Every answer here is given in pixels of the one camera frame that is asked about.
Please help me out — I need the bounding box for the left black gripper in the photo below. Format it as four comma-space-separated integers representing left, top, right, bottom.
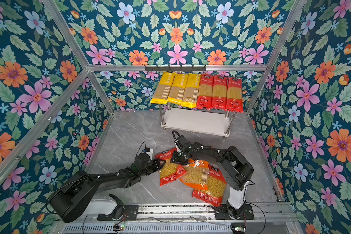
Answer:
138, 158, 167, 178

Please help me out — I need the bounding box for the red macaroni bag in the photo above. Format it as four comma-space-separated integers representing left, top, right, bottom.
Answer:
192, 165, 227, 207
155, 147, 187, 186

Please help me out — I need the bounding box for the yellow spaghetti package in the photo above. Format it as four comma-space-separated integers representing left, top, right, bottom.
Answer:
180, 73, 201, 109
150, 72, 176, 104
167, 74, 188, 105

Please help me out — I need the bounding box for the red spaghetti package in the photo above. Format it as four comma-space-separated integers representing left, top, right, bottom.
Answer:
226, 77, 243, 113
212, 75, 228, 110
196, 74, 214, 110

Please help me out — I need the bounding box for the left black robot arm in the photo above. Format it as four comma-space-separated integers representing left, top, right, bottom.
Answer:
48, 153, 166, 223

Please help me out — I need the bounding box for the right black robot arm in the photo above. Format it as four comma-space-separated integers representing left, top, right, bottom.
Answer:
171, 136, 254, 219

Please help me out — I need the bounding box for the orange macaroni bag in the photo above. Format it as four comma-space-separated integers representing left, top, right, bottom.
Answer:
180, 160, 209, 190

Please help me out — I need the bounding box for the white two-tier shelf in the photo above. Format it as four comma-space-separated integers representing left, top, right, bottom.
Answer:
158, 104, 237, 138

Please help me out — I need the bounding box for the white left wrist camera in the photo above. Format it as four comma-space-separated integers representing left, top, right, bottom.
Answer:
142, 147, 154, 160

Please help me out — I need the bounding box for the black wall hook rack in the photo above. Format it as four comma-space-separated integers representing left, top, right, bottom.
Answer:
144, 65, 207, 73

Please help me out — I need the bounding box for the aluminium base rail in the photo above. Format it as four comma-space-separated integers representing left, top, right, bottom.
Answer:
51, 202, 303, 234

